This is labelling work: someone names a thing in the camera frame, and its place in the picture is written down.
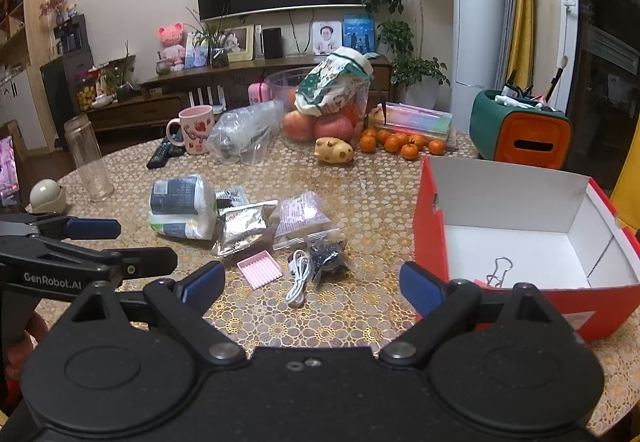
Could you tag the blue picture card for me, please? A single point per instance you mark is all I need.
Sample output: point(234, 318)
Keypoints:
point(359, 33)

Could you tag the person left hand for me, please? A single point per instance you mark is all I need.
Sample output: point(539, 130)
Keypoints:
point(17, 354)

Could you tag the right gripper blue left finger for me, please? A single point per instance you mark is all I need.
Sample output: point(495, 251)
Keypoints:
point(202, 288)

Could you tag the pink pig plush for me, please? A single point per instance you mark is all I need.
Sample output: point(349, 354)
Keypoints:
point(171, 40)

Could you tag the black remote control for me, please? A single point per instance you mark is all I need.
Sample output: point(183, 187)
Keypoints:
point(163, 153)

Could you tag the pastel pen case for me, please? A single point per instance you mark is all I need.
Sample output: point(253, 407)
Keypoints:
point(395, 117)

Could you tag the yellow giraffe chair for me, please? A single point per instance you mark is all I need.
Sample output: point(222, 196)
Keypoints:
point(625, 196)

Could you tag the green orange tissue box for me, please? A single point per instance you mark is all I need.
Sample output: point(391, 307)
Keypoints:
point(519, 134)

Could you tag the yellow curtain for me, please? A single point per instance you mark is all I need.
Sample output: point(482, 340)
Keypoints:
point(521, 49)

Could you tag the clear glass jar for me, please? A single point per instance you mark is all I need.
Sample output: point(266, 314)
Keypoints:
point(86, 152)

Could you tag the red cardboard box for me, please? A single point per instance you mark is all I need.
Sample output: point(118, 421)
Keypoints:
point(558, 228)

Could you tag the silver foil snack bag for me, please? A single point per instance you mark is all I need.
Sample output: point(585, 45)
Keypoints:
point(245, 227)

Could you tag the clear plastic zip bag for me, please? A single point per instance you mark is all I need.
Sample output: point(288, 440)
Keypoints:
point(243, 135)

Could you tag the white air conditioner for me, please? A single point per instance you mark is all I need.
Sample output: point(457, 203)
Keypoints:
point(477, 42)

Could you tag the baby portrait photo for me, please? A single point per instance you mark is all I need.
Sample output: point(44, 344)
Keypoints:
point(326, 37)

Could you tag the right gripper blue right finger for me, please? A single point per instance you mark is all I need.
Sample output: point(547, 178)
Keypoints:
point(424, 291)

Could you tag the white tissue pack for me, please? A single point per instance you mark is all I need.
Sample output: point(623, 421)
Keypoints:
point(183, 207)

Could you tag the pink small tray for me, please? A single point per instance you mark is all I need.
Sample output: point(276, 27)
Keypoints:
point(259, 269)

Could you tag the clear fruit bowl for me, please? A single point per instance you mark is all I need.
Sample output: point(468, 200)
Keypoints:
point(300, 131)

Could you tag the black item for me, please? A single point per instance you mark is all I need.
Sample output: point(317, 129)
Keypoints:
point(327, 258)

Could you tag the beige round container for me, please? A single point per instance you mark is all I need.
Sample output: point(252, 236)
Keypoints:
point(48, 196)

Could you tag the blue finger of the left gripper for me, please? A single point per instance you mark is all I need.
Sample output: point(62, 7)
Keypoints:
point(136, 263)
point(91, 229)

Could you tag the yellow spotted pig toy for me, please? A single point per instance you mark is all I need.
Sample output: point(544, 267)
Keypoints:
point(333, 151)

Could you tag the purple white snack pack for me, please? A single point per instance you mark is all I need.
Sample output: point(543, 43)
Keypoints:
point(299, 217)

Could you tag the pink strawberry mug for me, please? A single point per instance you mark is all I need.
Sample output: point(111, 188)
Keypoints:
point(196, 124)

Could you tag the green white printed bag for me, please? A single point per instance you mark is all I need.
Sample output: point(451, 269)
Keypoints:
point(342, 78)

